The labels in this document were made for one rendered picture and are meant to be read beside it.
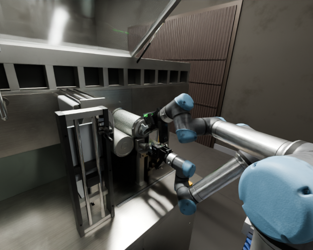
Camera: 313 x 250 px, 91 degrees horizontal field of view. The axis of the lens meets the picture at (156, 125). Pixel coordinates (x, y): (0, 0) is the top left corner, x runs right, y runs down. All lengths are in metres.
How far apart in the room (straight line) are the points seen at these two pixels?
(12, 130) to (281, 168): 1.03
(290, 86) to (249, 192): 2.80
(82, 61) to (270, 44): 2.74
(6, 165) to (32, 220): 0.31
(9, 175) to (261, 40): 3.30
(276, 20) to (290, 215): 3.04
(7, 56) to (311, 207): 1.05
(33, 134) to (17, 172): 0.22
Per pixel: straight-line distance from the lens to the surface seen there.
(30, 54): 0.99
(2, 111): 0.70
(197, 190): 0.75
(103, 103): 0.70
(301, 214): 0.29
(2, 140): 1.04
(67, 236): 0.89
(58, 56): 1.01
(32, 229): 0.97
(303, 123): 3.13
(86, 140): 0.64
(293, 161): 0.32
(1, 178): 1.13
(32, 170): 1.13
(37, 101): 1.00
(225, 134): 0.58
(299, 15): 3.18
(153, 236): 0.99
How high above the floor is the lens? 1.59
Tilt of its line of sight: 20 degrees down
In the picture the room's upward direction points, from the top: 3 degrees clockwise
